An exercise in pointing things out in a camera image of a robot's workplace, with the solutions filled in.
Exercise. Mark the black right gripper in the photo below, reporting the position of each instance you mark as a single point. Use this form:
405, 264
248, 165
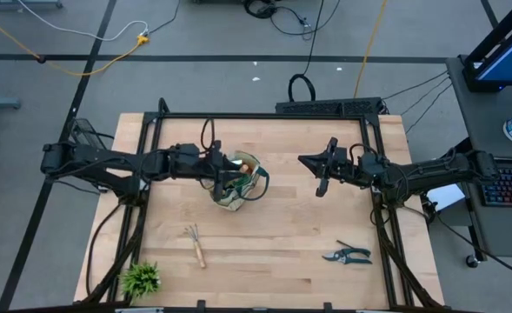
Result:
353, 169

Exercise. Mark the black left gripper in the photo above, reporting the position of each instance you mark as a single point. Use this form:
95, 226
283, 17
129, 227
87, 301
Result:
194, 167

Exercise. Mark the dark green pruning shears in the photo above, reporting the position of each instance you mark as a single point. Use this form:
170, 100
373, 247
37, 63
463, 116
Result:
341, 256

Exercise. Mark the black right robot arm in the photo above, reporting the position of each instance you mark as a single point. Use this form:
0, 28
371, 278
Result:
434, 171

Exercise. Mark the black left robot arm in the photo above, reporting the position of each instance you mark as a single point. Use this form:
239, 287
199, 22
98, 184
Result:
90, 158

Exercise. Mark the cream green canvas garden bag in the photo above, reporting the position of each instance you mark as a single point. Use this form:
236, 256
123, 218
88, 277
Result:
234, 201

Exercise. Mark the black perforated control box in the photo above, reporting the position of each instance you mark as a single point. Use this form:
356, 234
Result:
325, 106

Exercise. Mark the white paper sheet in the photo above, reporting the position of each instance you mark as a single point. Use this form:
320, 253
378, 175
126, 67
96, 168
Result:
449, 197

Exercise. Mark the small green artificial plant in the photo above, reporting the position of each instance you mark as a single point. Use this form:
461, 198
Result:
140, 280

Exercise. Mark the black office desk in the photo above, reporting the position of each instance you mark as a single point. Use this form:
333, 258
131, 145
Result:
477, 130

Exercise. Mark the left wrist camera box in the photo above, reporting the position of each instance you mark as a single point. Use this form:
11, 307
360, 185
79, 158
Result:
208, 163

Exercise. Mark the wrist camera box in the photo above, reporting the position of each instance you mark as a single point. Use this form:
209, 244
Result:
341, 158
208, 163

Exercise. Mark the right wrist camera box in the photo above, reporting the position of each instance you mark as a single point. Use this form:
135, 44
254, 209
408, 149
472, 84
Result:
341, 158

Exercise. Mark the black aluminium table frame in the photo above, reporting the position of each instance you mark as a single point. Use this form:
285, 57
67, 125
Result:
260, 116

